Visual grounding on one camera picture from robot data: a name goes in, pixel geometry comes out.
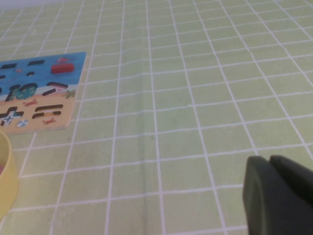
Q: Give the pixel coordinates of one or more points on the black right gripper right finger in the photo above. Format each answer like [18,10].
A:
[296,191]

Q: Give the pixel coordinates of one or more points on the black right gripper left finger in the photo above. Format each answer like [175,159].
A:
[259,195]

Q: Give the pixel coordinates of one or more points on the blue number puzzle board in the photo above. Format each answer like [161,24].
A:
[49,98]

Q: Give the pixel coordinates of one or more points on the red minus sign piece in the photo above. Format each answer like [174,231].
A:
[62,68]

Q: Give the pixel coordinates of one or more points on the yellow bowl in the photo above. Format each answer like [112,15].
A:
[11,176]

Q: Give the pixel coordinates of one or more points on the green checkered tablecloth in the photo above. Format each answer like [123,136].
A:
[183,98]

